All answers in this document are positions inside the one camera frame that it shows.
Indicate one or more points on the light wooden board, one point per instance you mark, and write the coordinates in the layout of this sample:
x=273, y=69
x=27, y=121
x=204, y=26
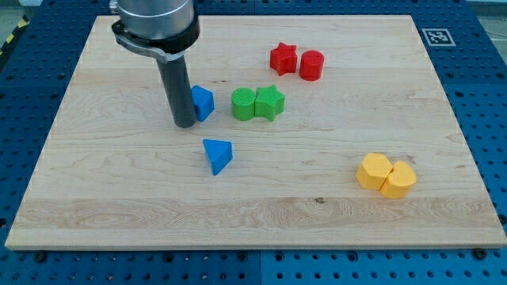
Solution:
x=117, y=174

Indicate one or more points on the green star block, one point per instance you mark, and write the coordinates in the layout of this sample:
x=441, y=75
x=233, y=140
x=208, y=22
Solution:
x=269, y=102

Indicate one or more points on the yellow heart block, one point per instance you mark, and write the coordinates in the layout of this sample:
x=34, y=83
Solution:
x=399, y=181

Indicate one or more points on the red star block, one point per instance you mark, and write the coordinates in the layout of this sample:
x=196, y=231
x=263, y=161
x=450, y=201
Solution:
x=283, y=58

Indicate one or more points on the yellow hexagon block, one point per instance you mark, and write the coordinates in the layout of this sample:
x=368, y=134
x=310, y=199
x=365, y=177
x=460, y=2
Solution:
x=373, y=171

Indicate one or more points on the white fiducial marker tag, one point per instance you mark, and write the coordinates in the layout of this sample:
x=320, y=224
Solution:
x=438, y=37

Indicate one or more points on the green cylinder block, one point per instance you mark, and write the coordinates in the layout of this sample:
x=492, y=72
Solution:
x=243, y=100

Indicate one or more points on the blue triangle block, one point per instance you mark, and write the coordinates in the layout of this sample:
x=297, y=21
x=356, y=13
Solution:
x=219, y=154

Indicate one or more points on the blue cube block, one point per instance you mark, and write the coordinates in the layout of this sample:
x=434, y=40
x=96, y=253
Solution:
x=203, y=100

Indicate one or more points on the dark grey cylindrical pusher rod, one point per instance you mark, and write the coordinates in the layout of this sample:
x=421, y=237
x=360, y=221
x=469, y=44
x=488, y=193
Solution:
x=178, y=91

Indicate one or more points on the red cylinder block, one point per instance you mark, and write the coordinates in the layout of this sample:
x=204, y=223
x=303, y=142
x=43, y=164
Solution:
x=311, y=65

